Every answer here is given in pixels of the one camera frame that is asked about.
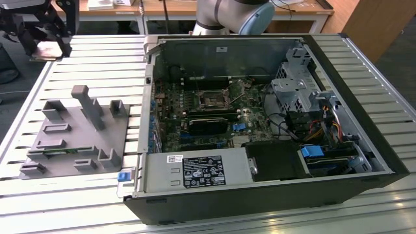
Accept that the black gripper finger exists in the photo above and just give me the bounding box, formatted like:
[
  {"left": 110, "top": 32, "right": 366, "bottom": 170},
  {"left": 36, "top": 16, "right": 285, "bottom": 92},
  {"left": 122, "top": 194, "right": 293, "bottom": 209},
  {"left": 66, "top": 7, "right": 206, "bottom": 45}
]
[
  {"left": 14, "top": 21, "right": 40, "bottom": 57},
  {"left": 38, "top": 9, "right": 73, "bottom": 59}
]

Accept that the silver square CPU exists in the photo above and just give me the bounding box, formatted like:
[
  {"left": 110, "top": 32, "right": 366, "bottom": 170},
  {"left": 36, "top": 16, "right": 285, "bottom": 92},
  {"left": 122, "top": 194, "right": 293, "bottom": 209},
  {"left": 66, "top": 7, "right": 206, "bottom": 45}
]
[{"left": 28, "top": 41, "right": 62, "bottom": 61}]

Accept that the CPU socket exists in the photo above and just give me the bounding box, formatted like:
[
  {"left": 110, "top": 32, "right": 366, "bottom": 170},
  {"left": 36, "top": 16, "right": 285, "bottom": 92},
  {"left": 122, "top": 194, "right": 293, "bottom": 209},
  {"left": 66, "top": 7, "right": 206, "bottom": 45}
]
[{"left": 197, "top": 90, "right": 233, "bottom": 110}]

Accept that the black RAM slot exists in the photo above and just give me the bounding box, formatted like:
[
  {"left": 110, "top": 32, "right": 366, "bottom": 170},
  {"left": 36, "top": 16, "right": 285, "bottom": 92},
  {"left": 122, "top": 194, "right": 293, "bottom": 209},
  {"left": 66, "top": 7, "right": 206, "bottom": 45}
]
[
  {"left": 186, "top": 110, "right": 234, "bottom": 116},
  {"left": 186, "top": 114, "right": 237, "bottom": 120}
]

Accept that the white box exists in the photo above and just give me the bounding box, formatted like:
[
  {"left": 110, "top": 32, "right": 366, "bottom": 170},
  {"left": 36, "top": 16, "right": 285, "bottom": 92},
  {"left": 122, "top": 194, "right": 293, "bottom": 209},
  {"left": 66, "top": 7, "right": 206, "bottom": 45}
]
[{"left": 88, "top": 0, "right": 114, "bottom": 11}]

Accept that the grey plastic parts rack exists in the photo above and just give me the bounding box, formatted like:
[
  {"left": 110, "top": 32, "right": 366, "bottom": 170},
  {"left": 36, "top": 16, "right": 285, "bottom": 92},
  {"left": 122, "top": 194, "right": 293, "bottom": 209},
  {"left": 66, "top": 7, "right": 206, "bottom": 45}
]
[{"left": 18, "top": 84, "right": 132, "bottom": 181}]

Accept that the green RAM stick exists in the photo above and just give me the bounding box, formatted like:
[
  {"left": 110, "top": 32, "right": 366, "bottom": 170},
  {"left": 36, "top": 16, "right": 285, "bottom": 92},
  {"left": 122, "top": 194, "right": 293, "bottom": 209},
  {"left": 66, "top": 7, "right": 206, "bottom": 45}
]
[{"left": 41, "top": 147, "right": 92, "bottom": 155}]

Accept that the metal socket cover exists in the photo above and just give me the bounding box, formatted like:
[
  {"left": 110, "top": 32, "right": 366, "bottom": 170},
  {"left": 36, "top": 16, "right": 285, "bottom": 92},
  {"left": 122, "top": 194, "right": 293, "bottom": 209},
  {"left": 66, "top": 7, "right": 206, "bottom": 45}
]
[{"left": 226, "top": 78, "right": 253, "bottom": 104}]

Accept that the black graphics card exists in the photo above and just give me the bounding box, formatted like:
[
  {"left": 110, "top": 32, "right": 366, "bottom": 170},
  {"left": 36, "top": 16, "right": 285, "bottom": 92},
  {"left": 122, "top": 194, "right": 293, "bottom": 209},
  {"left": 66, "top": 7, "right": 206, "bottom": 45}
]
[{"left": 186, "top": 117, "right": 229, "bottom": 135}]

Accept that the silver power supply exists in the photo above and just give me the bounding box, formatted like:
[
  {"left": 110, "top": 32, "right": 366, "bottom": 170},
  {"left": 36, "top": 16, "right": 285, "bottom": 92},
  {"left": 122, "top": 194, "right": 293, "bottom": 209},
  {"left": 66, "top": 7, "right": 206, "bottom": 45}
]
[{"left": 142, "top": 148, "right": 256, "bottom": 195}]

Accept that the wooden desk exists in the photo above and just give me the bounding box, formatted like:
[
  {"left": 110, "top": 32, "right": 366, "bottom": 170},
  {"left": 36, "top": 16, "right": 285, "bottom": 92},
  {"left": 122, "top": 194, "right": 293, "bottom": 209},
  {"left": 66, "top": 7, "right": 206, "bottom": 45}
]
[{"left": 77, "top": 0, "right": 336, "bottom": 35}]

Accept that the green motherboard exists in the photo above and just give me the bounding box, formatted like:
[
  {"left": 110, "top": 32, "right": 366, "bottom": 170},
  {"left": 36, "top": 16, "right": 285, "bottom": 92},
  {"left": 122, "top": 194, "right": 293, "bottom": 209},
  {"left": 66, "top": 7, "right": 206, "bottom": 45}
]
[{"left": 150, "top": 78, "right": 280, "bottom": 153}]

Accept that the black power supply label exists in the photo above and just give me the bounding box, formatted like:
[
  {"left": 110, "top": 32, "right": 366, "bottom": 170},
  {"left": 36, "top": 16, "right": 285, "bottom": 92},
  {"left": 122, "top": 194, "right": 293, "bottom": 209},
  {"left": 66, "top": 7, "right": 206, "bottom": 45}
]
[{"left": 181, "top": 156, "right": 226, "bottom": 189}]

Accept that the silver metal drive cage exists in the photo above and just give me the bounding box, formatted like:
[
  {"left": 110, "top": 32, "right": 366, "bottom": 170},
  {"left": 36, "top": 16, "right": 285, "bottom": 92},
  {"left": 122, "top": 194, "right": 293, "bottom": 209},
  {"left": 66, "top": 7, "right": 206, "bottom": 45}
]
[{"left": 269, "top": 47, "right": 336, "bottom": 117}]

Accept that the black open PC case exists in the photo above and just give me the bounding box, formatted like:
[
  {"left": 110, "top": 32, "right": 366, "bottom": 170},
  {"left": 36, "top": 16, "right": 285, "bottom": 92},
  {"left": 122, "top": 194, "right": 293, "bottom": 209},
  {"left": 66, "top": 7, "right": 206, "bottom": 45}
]
[{"left": 116, "top": 34, "right": 410, "bottom": 226}]

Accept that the hard disk in blue carrier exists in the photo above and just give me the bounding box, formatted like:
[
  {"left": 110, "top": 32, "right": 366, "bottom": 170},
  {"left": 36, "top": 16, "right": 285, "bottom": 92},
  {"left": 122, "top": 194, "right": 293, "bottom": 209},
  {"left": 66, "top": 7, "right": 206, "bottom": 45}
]
[{"left": 300, "top": 145, "right": 350, "bottom": 171}]

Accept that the wooden cabinet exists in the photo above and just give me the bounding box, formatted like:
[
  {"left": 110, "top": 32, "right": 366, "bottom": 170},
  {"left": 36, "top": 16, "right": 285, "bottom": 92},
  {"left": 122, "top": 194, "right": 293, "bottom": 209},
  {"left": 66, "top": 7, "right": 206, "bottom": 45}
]
[{"left": 321, "top": 0, "right": 416, "bottom": 64}]

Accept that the thin black cable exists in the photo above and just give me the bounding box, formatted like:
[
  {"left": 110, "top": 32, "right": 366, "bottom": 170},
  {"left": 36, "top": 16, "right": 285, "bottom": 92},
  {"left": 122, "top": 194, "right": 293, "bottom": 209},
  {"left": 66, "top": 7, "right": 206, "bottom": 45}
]
[{"left": 162, "top": 0, "right": 170, "bottom": 35}]

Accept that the black wire in case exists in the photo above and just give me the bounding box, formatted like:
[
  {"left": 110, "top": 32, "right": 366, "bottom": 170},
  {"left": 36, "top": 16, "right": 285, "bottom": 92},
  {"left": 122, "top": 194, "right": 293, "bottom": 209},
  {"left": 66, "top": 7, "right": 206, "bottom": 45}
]
[{"left": 266, "top": 112, "right": 306, "bottom": 141}]

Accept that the yellow wire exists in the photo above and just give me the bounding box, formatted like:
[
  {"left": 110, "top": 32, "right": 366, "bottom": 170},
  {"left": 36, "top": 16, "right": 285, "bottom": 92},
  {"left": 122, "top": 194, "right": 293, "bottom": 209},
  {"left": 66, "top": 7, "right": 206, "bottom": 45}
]
[{"left": 305, "top": 126, "right": 326, "bottom": 141}]

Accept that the orange wire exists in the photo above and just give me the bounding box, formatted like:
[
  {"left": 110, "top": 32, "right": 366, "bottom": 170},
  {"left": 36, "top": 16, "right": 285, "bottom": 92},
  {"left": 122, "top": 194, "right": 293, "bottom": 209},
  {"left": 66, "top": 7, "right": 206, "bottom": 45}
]
[{"left": 330, "top": 121, "right": 342, "bottom": 139}]

